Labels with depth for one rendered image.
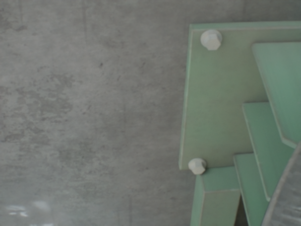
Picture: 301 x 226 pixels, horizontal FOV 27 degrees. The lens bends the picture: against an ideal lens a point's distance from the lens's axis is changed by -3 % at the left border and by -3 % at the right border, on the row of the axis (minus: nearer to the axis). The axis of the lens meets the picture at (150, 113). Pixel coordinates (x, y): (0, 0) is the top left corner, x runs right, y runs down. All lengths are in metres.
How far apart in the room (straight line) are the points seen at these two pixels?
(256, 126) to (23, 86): 0.42
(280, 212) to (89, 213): 0.86
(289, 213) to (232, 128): 0.64
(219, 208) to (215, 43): 0.41
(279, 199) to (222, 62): 0.52
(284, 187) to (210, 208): 0.70
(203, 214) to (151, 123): 0.24
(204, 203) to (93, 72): 0.37
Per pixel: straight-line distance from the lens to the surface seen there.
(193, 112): 1.20
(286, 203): 0.64
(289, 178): 0.66
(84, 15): 1.05
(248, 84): 1.17
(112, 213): 1.45
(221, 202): 1.33
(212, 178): 1.31
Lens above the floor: 0.84
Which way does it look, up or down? 44 degrees down
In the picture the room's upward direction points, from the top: 172 degrees clockwise
